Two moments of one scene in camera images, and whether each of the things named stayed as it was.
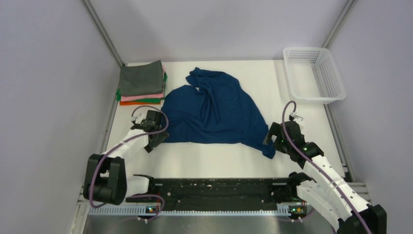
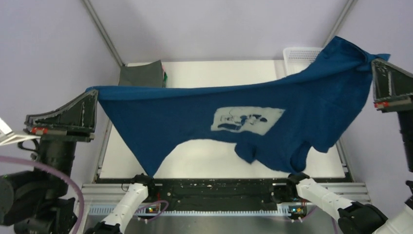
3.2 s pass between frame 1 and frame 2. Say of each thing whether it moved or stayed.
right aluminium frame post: stayed
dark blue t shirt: moved
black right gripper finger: moved
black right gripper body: moved
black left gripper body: moved
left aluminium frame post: stayed
